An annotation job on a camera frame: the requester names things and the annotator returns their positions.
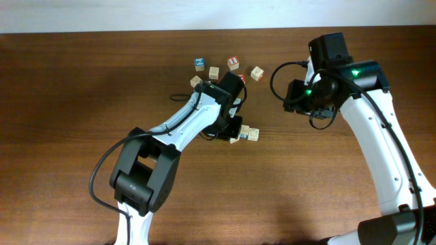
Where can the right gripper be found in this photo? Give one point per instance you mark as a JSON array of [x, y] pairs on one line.
[[294, 99]]

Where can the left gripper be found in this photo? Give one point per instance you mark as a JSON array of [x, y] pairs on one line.
[[233, 131]]

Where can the wooden block red bottom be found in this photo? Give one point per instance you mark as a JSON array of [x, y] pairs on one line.
[[234, 140]]

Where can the wooden block blue side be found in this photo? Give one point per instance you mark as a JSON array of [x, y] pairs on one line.
[[244, 131]]

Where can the wooden block circle top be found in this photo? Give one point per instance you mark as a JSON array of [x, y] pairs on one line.
[[253, 134]]

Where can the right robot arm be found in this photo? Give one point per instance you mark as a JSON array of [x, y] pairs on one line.
[[360, 92]]

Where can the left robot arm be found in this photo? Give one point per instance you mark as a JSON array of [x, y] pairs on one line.
[[145, 170]]

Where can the wooden block red side right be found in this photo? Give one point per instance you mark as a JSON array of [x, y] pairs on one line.
[[257, 73]]

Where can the red U wooden block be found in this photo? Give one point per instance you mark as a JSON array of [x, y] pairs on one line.
[[242, 77]]

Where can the wooden block butterfly left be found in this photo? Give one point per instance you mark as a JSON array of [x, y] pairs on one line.
[[196, 80]]

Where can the plain wooden block top middle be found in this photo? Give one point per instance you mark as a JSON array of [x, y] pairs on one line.
[[213, 73]]

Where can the red I wooden block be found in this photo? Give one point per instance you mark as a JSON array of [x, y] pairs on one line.
[[233, 63]]

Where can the blue top wooden block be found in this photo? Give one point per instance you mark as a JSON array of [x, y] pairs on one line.
[[199, 64]]

